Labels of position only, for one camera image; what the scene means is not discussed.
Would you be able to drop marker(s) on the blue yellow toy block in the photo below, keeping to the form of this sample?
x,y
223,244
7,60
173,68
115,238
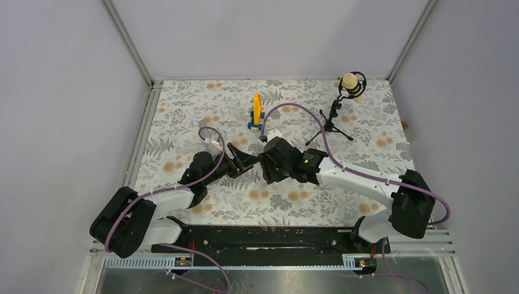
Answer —
x,y
256,113

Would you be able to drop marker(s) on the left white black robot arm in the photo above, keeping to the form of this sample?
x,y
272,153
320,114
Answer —
x,y
131,220

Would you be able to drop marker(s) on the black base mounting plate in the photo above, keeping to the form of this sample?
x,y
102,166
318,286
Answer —
x,y
276,246

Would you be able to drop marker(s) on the black microphone tripod stand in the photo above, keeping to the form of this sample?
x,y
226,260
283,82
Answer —
x,y
329,125

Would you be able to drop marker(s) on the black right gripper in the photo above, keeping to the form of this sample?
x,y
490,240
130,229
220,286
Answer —
x,y
270,175

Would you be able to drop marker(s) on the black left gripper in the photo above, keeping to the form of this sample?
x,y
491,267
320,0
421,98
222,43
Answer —
x,y
242,161

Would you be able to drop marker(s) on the floral patterned table mat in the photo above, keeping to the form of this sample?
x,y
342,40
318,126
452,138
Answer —
x,y
379,144

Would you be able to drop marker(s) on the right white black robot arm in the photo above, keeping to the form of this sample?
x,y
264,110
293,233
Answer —
x,y
408,204

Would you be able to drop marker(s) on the cream foam studio microphone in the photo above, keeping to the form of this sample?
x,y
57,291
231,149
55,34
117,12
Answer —
x,y
352,87

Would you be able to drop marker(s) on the grey handheld microphone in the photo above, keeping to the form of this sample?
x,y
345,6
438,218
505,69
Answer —
x,y
202,125

